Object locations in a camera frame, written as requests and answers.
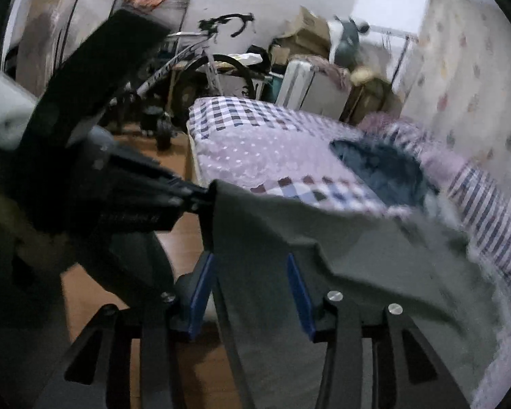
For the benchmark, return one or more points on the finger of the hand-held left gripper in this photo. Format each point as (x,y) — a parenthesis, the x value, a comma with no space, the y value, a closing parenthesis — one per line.
(153,215)
(162,179)

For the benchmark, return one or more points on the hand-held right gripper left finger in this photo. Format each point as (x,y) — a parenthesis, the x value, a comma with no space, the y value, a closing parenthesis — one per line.
(200,289)

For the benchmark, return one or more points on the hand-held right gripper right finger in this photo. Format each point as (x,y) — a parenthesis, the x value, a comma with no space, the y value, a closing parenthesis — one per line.
(300,302)

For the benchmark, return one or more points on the green t-shirt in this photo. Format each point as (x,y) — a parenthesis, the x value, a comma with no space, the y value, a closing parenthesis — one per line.
(323,243)

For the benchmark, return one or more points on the black clothes rack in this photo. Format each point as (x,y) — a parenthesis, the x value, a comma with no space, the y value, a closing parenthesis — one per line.
(402,57)

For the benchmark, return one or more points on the checkered bed sheet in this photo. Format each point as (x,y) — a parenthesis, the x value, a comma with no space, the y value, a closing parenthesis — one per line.
(259,149)

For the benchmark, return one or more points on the bicycle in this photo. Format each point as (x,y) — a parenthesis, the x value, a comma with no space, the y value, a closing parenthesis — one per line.
(183,55)

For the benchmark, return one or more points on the dark teal garment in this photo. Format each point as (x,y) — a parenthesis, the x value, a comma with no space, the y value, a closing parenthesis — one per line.
(383,170)

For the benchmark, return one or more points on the cardboard box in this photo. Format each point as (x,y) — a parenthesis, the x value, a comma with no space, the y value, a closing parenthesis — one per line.
(279,55)
(308,27)

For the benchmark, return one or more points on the white suitcase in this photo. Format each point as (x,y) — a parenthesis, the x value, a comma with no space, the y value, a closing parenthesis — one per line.
(319,89)

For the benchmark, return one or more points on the pink cloth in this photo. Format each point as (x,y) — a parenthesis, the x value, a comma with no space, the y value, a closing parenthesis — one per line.
(332,70)

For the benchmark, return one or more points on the tall brown box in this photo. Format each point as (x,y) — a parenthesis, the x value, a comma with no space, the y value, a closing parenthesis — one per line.
(372,102)

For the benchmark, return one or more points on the checkered quilt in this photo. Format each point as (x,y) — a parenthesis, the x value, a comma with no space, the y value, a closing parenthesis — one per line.
(485,196)

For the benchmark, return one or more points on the yellow cloth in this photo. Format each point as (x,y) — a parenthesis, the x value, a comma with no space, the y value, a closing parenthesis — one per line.
(366,77)

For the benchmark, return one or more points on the green and white plush toy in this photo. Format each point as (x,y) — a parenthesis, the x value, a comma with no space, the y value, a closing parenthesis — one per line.
(345,40)

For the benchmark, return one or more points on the pineapple print curtain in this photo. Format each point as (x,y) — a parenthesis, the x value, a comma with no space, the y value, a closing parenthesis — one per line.
(464,72)

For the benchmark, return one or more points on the wooden bed frame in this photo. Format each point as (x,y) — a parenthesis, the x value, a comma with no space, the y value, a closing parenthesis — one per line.
(191,162)

